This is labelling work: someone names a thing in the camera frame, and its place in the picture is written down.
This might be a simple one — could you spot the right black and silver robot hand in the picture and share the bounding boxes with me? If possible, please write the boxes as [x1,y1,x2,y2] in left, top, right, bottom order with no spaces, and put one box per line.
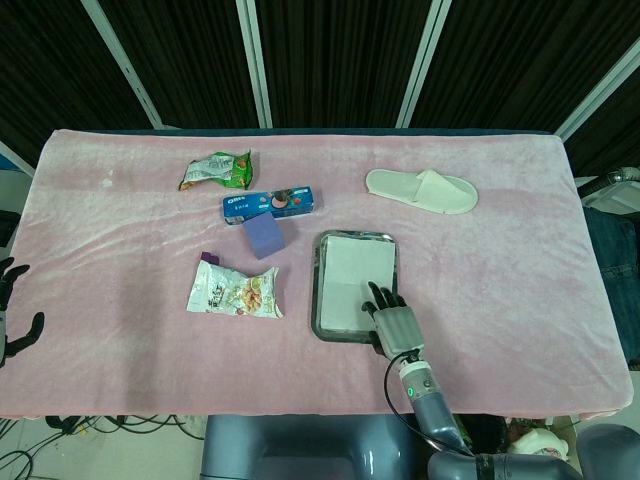
[360,280,426,362]

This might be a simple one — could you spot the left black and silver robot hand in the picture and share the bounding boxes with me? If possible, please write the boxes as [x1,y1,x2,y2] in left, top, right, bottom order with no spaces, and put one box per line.
[0,257,46,369]

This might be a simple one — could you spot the white cloth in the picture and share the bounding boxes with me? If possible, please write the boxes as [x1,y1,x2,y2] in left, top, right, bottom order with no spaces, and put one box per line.
[321,237,396,334]

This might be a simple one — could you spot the metal tray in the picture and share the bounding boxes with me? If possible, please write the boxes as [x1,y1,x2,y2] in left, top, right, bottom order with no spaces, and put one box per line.
[310,229,402,344]

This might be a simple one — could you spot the black box device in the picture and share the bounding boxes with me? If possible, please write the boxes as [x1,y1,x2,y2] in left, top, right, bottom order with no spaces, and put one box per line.
[0,209,21,249]

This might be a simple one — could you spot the black bin with green wrappers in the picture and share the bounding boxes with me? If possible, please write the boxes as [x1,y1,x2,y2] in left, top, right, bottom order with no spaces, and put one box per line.
[452,413,509,456]

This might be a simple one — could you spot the white disposable slipper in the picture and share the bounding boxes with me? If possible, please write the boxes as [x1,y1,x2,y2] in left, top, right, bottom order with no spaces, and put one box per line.
[364,168,480,217]

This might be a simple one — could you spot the blue-grey robot torso base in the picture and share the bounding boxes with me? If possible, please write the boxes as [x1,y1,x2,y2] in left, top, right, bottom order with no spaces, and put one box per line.
[199,413,431,480]

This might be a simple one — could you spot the pink plush tablecloth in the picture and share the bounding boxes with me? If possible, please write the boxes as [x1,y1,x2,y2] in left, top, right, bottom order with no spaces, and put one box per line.
[0,128,632,420]

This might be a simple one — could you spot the purple foam cube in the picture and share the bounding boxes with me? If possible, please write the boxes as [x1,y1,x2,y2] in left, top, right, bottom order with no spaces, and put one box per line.
[242,212,287,260]

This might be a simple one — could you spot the white peanut snack bag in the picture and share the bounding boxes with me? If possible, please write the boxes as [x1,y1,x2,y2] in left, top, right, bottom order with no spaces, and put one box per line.
[186,259,285,319]

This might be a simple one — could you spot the white printed plastic bag pile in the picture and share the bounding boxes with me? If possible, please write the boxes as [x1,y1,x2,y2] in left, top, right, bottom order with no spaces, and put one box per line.
[507,417,576,459]

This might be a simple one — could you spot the blue Oreo cookie box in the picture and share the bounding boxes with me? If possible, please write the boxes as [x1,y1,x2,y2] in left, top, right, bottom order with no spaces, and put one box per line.
[222,186,316,227]

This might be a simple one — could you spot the blue denim jeans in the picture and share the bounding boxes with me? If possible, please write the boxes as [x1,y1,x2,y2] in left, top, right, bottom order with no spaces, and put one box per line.
[584,207,640,369]

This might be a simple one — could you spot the green crumpled snack bag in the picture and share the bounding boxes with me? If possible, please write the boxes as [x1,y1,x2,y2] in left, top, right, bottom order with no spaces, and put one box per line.
[177,149,255,192]

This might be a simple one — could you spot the white box device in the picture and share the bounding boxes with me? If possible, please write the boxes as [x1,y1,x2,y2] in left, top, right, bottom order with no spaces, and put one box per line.
[582,182,640,216]

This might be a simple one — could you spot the black cable on right wrist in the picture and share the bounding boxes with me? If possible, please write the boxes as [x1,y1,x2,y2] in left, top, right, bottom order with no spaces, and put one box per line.
[382,351,474,456]

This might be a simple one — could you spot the white partition frame post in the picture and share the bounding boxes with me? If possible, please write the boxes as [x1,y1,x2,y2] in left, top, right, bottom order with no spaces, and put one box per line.
[79,0,164,129]
[0,139,36,176]
[394,0,451,129]
[554,44,640,139]
[237,0,274,129]

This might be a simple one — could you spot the black floor cable bundle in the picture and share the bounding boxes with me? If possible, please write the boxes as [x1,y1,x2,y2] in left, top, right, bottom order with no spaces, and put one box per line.
[0,413,206,471]

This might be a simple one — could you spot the grey corrugated hose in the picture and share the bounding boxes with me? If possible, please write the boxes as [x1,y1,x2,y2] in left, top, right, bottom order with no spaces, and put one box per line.
[579,167,640,195]

